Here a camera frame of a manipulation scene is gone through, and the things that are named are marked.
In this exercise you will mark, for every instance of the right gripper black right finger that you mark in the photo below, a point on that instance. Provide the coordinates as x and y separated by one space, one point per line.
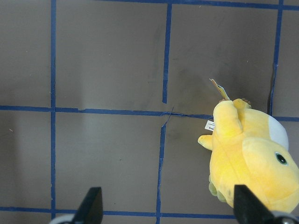
248 209

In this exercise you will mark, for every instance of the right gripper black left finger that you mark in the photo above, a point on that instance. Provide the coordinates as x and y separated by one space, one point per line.
90 210

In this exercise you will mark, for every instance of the yellow plush toy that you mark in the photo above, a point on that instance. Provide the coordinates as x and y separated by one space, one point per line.
250 147

